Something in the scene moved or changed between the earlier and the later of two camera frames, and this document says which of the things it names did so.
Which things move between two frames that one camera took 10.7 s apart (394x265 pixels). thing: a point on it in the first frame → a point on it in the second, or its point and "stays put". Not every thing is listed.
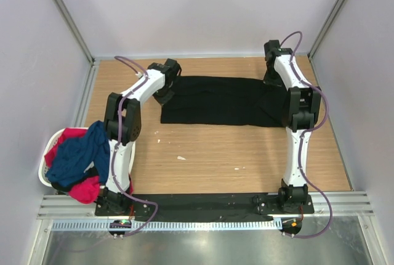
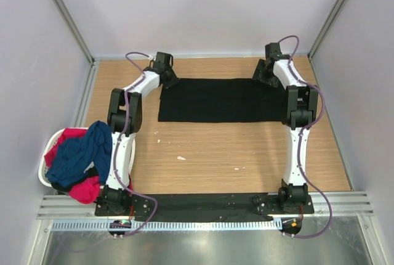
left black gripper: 164,100 → 173,81
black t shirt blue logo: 224,101 stays put
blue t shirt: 73,155 stays put
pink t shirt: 88,192 stays put
